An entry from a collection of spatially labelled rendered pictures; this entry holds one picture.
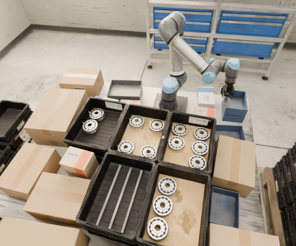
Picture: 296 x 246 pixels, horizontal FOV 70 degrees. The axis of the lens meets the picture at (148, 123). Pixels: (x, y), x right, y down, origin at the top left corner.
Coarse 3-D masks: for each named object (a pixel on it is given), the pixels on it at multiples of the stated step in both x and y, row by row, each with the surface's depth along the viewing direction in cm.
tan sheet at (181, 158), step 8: (192, 128) 144; (192, 136) 140; (208, 144) 135; (168, 152) 132; (176, 152) 132; (184, 152) 132; (208, 152) 131; (168, 160) 129; (176, 160) 129; (184, 160) 129
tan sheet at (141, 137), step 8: (144, 120) 150; (128, 128) 146; (144, 128) 145; (128, 136) 141; (136, 136) 141; (144, 136) 141; (152, 136) 141; (160, 136) 141; (136, 144) 137; (144, 144) 137; (152, 144) 137; (136, 152) 133
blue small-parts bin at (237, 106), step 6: (234, 90) 163; (234, 96) 167; (240, 96) 166; (228, 102) 164; (234, 102) 164; (240, 102) 164; (246, 102) 155; (228, 108) 152; (234, 108) 151; (240, 108) 160; (246, 108) 153; (228, 114) 157; (234, 114) 155; (240, 114) 154
